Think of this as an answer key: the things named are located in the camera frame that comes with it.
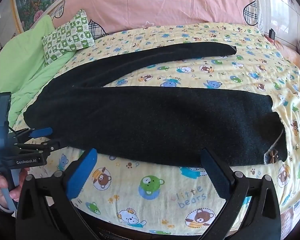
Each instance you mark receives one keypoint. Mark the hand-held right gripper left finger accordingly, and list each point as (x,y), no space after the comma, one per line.
(82,176)

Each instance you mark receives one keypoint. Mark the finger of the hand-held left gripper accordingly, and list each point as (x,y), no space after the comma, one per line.
(42,131)
(51,147)

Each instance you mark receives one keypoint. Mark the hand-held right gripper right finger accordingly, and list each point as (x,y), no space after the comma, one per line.
(214,173)

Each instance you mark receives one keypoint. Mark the black pants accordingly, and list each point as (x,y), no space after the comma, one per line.
(152,120)

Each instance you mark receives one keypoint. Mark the yellow bear-print blanket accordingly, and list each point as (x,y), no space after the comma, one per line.
(152,190)

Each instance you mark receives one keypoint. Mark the light green quilt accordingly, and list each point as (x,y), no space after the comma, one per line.
(20,62)

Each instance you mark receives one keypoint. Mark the green checked pillow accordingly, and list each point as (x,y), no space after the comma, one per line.
(65,37)

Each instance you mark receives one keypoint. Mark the framed landscape painting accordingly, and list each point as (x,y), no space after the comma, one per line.
(35,2)

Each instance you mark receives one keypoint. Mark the pink cloth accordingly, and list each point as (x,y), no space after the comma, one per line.
(289,52)

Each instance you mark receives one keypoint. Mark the small black device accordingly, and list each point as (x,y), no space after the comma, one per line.
(271,33)

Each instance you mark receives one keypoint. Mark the pink duvet with plaid hearts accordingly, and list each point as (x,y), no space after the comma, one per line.
(189,2)

